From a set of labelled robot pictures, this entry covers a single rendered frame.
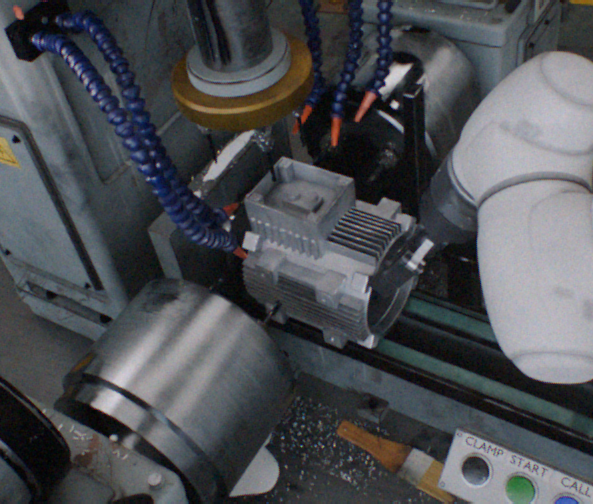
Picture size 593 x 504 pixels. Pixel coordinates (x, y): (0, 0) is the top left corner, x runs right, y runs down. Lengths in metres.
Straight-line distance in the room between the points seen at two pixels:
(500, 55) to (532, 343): 0.81
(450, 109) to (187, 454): 0.68
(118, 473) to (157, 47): 0.61
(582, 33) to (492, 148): 2.76
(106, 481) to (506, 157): 0.51
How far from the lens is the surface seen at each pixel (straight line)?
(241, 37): 1.00
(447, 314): 1.29
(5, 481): 0.79
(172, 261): 1.19
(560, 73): 0.78
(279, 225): 1.16
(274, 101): 1.01
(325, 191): 1.20
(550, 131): 0.77
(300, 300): 1.18
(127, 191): 1.24
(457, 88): 1.37
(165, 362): 0.99
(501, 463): 0.97
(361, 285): 1.11
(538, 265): 0.71
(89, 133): 1.17
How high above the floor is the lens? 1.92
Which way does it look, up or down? 46 degrees down
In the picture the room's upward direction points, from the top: 12 degrees counter-clockwise
